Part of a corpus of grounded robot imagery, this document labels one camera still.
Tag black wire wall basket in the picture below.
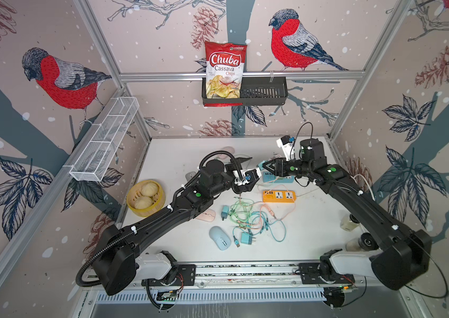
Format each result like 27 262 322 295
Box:
201 77 288 107

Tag silver wireless mouse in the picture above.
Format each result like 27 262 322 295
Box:
186 172 196 181

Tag orange power strip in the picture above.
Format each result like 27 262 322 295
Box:
262 189 297 204

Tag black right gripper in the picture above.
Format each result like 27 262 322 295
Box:
261 156 313 179

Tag aluminium front rail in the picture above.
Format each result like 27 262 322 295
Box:
83 260 408 305

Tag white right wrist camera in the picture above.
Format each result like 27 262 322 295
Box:
276 135 296 161

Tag pink wireless mouse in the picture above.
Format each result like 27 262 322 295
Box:
218 147 235 160
196 209 216 223

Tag teal multi-head charging cable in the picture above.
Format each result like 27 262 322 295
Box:
234 210 288 248

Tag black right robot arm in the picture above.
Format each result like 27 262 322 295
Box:
262 135 434 290

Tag aluminium back crossbar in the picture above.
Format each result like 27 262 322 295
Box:
118 70 366 83

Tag white steamed bun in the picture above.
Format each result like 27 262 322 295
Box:
140 182 159 197
134 196 154 210

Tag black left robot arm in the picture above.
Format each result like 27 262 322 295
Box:
76 151 262 295

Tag white wire wall shelf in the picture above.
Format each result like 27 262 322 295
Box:
69 97 139 182

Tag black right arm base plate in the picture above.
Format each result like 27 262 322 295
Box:
296 262 355 285

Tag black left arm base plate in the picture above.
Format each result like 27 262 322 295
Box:
136 264 196 287

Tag Chuba cassava chips bag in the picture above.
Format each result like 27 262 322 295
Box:
205 42 247 99

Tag white power strip cords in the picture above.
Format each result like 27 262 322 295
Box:
347 173 378 204

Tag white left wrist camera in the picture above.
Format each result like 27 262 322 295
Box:
233 168 262 186

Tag yellow bamboo steamer basket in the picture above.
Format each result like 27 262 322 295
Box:
126 180 166 217

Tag aluminium frame corner post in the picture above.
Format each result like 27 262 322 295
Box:
72 0 153 140

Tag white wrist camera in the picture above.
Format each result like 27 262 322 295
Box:
233 168 262 186
276 135 296 161

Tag clear shaker bottle black cap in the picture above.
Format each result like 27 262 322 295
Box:
340 214 360 232

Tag light blue wireless mouse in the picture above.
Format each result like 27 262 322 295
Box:
209 226 231 251

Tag blue power strip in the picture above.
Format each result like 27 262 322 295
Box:
262 171 294 184

